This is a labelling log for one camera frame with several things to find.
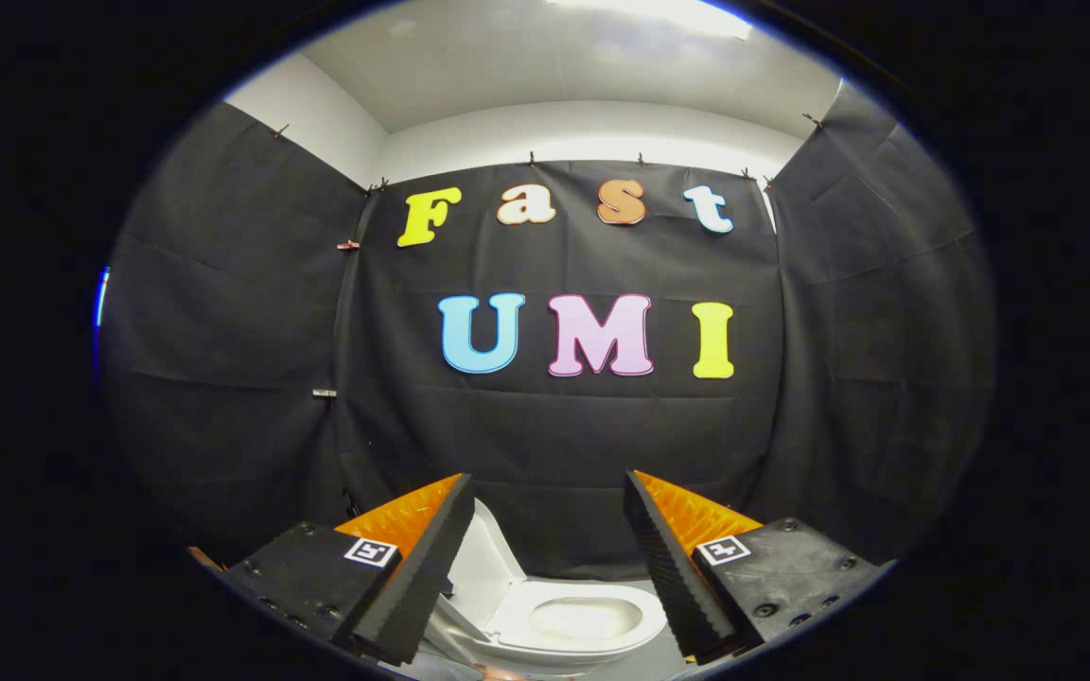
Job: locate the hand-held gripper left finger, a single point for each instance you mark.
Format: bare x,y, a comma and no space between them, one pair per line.
431,567

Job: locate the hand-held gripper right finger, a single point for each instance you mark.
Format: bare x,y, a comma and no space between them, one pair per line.
668,577

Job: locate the white toilet bowl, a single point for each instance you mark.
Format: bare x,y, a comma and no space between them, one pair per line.
588,619

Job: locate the white toilet seat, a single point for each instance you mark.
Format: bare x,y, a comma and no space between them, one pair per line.
517,624

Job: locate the black backdrop cloth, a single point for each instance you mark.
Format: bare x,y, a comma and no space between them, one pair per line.
554,426

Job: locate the row of small dark clips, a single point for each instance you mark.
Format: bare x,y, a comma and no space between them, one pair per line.
532,158

